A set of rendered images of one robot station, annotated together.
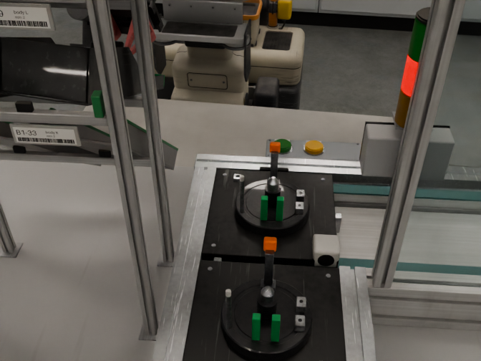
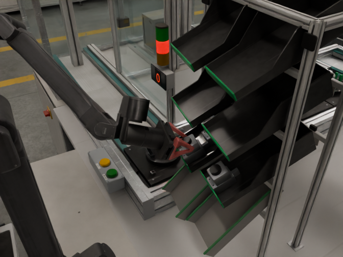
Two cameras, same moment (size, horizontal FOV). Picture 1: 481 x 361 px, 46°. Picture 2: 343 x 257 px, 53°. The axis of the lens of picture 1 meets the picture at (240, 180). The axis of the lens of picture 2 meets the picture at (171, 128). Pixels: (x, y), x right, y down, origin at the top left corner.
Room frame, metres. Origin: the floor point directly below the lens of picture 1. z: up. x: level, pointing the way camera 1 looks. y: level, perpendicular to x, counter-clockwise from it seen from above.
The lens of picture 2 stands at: (1.35, 0.81, 1.88)
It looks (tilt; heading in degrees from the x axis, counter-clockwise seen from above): 37 degrees down; 235
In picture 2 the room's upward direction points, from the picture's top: 1 degrees counter-clockwise
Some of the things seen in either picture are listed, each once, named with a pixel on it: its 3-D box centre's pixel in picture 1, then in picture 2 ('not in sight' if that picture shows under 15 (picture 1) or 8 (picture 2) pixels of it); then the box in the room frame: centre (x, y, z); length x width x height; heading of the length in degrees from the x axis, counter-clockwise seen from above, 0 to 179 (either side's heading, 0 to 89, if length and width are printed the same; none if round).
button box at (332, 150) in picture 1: (313, 160); (105, 169); (1.00, -0.16, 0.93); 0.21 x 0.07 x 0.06; 86
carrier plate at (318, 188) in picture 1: (271, 213); (163, 156); (0.79, -0.06, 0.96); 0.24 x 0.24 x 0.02; 86
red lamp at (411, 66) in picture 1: (423, 73); (162, 45); (0.66, -0.24, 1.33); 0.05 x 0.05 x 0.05
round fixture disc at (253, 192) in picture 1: (272, 206); (163, 152); (0.79, -0.06, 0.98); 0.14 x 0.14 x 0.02
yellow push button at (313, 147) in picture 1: (313, 148); (104, 162); (1.00, -0.16, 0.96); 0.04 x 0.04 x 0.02
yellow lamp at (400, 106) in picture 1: (416, 106); (163, 57); (0.66, -0.24, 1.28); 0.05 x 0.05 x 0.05
